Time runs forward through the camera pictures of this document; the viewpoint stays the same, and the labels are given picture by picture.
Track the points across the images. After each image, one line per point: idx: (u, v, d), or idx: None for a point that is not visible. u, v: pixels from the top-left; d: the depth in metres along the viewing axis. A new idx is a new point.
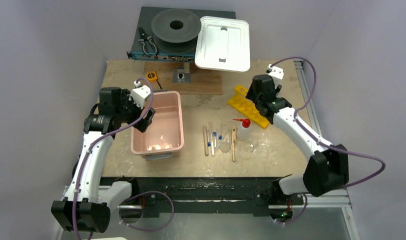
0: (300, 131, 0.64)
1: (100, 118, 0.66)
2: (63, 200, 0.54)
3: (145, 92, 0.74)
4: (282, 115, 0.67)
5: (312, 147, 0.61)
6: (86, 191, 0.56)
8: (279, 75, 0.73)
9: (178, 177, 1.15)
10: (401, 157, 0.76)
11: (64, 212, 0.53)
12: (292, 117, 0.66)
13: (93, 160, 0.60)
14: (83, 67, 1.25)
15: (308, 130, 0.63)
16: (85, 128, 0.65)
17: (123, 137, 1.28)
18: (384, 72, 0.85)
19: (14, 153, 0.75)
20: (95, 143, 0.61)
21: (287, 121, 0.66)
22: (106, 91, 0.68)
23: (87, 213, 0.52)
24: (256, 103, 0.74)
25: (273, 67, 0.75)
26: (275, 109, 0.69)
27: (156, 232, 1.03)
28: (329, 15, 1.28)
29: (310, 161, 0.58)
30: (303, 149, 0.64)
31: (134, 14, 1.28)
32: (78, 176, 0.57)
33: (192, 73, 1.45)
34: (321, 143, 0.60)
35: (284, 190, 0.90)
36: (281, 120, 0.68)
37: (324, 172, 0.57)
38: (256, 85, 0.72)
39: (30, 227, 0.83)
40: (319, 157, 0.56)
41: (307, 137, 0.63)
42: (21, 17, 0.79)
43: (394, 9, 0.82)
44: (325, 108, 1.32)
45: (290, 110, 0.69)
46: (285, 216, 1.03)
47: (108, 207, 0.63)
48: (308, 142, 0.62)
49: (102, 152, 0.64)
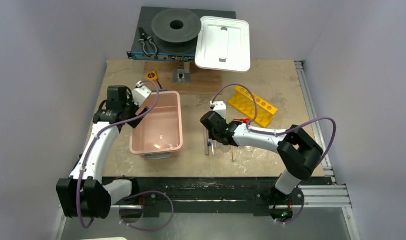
0: (259, 136, 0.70)
1: (109, 112, 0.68)
2: (68, 179, 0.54)
3: (147, 93, 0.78)
4: (238, 133, 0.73)
5: (275, 142, 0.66)
6: (91, 171, 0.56)
8: (221, 107, 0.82)
9: (178, 177, 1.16)
10: (401, 157, 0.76)
11: (68, 190, 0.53)
12: (246, 130, 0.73)
13: (101, 144, 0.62)
14: (83, 67, 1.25)
15: (263, 131, 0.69)
16: (94, 119, 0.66)
17: (123, 137, 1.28)
18: (384, 73, 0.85)
19: (14, 152, 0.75)
20: (103, 130, 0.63)
21: (245, 135, 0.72)
22: (114, 89, 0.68)
23: (91, 191, 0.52)
24: (214, 137, 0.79)
25: (214, 103, 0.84)
26: (230, 132, 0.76)
27: (156, 232, 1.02)
28: (329, 16, 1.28)
29: (280, 153, 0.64)
30: (271, 148, 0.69)
31: (134, 14, 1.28)
32: (84, 157, 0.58)
33: (192, 73, 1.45)
34: (278, 133, 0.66)
35: (284, 191, 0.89)
36: (239, 137, 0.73)
37: (296, 155, 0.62)
38: (205, 124, 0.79)
39: (30, 228, 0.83)
40: (284, 145, 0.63)
41: (266, 136, 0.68)
42: (20, 17, 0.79)
43: (393, 10, 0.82)
44: (325, 108, 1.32)
45: (242, 126, 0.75)
46: (285, 216, 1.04)
47: (109, 195, 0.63)
48: (269, 139, 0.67)
49: (109, 140, 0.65)
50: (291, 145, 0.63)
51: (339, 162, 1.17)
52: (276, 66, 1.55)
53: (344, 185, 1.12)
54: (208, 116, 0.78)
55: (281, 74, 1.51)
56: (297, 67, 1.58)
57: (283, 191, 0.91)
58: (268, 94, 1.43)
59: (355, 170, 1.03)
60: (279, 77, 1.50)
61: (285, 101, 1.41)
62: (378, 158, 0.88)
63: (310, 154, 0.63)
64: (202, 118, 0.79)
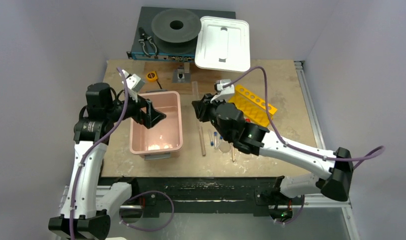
0: (301, 155, 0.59)
1: (90, 125, 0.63)
2: (59, 218, 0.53)
3: (132, 82, 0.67)
4: (271, 146, 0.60)
5: (324, 167, 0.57)
6: (83, 207, 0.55)
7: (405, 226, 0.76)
8: (230, 90, 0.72)
9: (178, 177, 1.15)
10: (401, 157, 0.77)
11: (61, 229, 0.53)
12: (283, 144, 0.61)
13: (87, 172, 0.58)
14: (83, 67, 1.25)
15: (308, 150, 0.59)
16: (76, 137, 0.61)
17: (123, 137, 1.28)
18: (384, 73, 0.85)
19: (15, 153, 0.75)
20: (86, 156, 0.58)
21: (280, 150, 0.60)
22: (93, 94, 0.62)
23: (86, 231, 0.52)
24: (233, 141, 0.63)
25: (223, 86, 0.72)
26: (259, 142, 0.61)
27: (156, 232, 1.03)
28: (329, 16, 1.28)
29: (330, 182, 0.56)
30: (310, 169, 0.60)
31: (134, 13, 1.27)
32: (72, 191, 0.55)
33: (192, 73, 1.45)
34: (329, 158, 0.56)
35: (288, 194, 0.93)
36: (270, 150, 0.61)
37: (345, 185, 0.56)
38: (228, 121, 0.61)
39: (31, 228, 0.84)
40: (338, 175, 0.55)
41: (312, 157, 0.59)
42: (20, 17, 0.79)
43: (393, 10, 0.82)
44: (325, 109, 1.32)
45: (272, 135, 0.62)
46: (285, 216, 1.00)
47: (108, 214, 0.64)
48: (315, 162, 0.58)
49: (97, 162, 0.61)
50: (345, 175, 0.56)
51: None
52: (276, 66, 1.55)
53: None
54: (235, 115, 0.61)
55: (281, 74, 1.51)
56: (297, 67, 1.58)
57: (286, 194, 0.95)
58: (268, 94, 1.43)
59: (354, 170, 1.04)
60: (279, 77, 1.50)
61: (285, 101, 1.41)
62: (378, 158, 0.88)
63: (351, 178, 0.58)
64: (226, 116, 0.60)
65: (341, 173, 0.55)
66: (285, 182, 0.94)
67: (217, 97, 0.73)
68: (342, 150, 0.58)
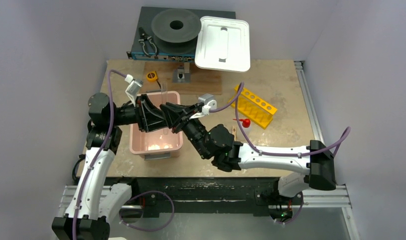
0: (276, 159, 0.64)
1: (102, 134, 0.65)
2: (64, 217, 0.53)
3: (131, 82, 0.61)
4: (248, 158, 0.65)
5: (301, 164, 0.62)
6: (87, 208, 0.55)
7: None
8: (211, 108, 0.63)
9: (177, 178, 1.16)
10: (401, 157, 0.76)
11: (64, 229, 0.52)
12: (257, 152, 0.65)
13: (95, 176, 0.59)
14: (83, 67, 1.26)
15: (282, 153, 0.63)
16: (88, 144, 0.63)
17: (123, 137, 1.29)
18: (384, 72, 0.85)
19: (15, 152, 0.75)
20: (96, 159, 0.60)
21: (256, 159, 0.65)
22: (96, 112, 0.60)
23: (87, 231, 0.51)
24: (216, 163, 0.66)
25: (208, 109, 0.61)
26: (237, 159, 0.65)
27: (156, 232, 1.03)
28: (329, 16, 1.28)
29: (311, 178, 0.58)
30: (289, 169, 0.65)
31: (134, 13, 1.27)
32: (79, 191, 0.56)
33: (192, 73, 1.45)
34: (303, 155, 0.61)
35: (286, 194, 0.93)
36: (249, 162, 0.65)
37: (326, 174, 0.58)
38: (222, 147, 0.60)
39: (31, 228, 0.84)
40: (315, 169, 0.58)
41: (288, 158, 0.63)
42: (20, 18, 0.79)
43: (394, 10, 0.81)
44: (325, 109, 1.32)
45: (246, 148, 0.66)
46: (285, 216, 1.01)
47: (108, 222, 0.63)
48: (291, 162, 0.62)
49: (105, 168, 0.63)
50: (322, 166, 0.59)
51: (339, 161, 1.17)
52: (276, 66, 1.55)
53: (344, 185, 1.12)
54: (226, 140, 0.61)
55: (281, 74, 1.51)
56: (297, 67, 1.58)
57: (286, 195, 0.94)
58: (268, 94, 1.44)
59: (355, 170, 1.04)
60: (279, 77, 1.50)
61: (285, 102, 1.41)
62: (378, 158, 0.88)
63: (328, 163, 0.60)
64: (222, 143, 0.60)
65: (318, 166, 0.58)
66: (281, 184, 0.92)
67: (198, 115, 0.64)
68: (314, 144, 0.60)
